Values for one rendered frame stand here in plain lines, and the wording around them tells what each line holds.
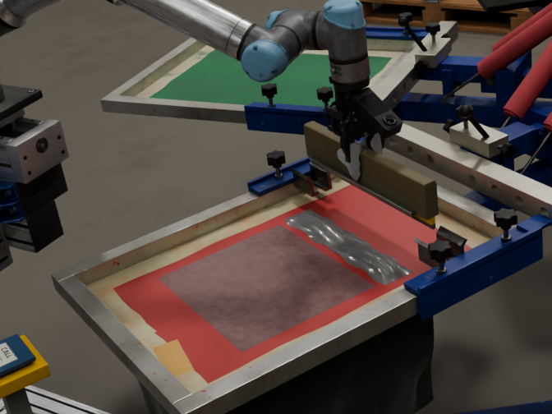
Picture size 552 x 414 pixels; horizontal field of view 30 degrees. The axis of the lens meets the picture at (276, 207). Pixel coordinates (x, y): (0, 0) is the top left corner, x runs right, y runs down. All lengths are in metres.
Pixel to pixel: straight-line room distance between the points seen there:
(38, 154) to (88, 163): 2.81
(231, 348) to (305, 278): 0.25
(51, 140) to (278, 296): 0.63
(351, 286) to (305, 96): 0.98
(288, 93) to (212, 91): 0.24
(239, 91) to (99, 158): 2.20
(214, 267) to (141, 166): 2.82
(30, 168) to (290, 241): 0.57
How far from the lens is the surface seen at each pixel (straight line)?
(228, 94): 2.95
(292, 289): 2.00
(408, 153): 2.34
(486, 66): 2.63
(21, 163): 2.23
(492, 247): 1.98
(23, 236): 2.35
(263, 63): 1.87
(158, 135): 5.19
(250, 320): 1.93
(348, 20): 1.95
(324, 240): 2.14
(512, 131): 2.33
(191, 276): 2.10
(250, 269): 2.08
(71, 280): 2.12
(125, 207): 4.56
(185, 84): 3.08
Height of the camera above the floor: 2.04
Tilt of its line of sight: 28 degrees down
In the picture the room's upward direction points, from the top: 9 degrees counter-clockwise
